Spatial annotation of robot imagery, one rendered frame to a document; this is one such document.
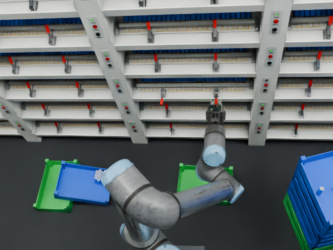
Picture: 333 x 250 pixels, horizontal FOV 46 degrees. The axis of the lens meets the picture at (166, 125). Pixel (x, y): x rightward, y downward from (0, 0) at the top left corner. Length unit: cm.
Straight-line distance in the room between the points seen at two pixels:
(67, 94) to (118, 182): 98
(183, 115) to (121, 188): 99
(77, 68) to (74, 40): 20
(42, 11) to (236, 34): 77
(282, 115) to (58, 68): 116
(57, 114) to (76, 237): 70
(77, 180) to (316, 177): 130
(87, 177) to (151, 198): 119
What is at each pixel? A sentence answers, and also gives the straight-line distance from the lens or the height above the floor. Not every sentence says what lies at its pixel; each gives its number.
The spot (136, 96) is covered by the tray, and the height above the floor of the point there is 49.
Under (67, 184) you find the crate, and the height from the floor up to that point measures 8.
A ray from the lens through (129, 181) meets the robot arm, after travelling 121.
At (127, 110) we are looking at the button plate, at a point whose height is 38.
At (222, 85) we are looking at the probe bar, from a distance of 193.
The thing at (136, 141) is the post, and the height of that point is 3.
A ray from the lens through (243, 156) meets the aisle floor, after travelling 232.
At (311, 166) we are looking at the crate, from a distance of 180.
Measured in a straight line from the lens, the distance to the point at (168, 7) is 150.
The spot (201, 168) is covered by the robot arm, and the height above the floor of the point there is 53.
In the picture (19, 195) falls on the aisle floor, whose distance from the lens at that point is 252.
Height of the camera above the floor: 209
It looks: 58 degrees down
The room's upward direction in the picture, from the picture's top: 14 degrees counter-clockwise
